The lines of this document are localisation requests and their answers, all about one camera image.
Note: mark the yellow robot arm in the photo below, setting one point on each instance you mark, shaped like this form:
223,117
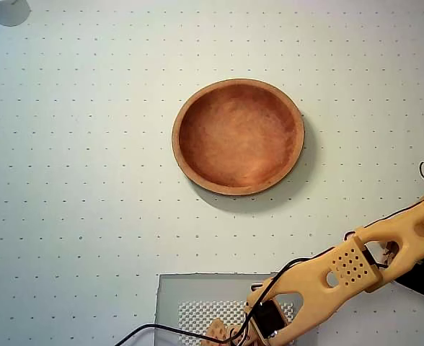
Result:
305,288

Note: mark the round wooden bowl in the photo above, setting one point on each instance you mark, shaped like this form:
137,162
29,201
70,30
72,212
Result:
233,137

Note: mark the white round object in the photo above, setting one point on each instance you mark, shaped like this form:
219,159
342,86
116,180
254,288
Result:
6,12

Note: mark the grey base plate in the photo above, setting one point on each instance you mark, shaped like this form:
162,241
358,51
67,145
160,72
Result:
197,288

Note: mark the tan perforated robot base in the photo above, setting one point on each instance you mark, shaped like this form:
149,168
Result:
217,329

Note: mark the white mesh anti-slip mat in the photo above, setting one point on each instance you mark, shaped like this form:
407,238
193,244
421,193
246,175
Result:
197,313

